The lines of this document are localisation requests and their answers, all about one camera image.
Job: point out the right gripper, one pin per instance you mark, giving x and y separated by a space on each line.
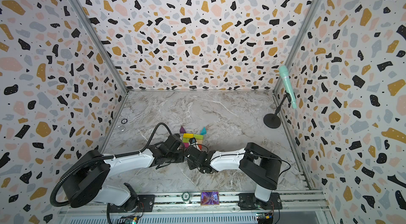
191 165

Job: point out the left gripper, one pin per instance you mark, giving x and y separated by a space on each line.
182 160

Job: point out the purple triangular block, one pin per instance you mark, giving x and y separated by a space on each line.
182 130

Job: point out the teal triangular block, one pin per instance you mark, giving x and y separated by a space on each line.
203 131

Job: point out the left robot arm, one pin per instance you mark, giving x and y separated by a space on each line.
85 181

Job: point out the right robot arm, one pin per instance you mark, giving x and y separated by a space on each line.
259 164

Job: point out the yellow rectangular block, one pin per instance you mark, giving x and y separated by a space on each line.
188 135

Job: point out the round green white badge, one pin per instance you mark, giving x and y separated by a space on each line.
186 197

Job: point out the colourful picture card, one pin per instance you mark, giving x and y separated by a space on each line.
209 198

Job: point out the black microphone stand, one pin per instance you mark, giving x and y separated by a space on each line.
273 121

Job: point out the mint green microphone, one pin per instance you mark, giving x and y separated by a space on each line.
284 76

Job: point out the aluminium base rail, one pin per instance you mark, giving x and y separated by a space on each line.
297 207

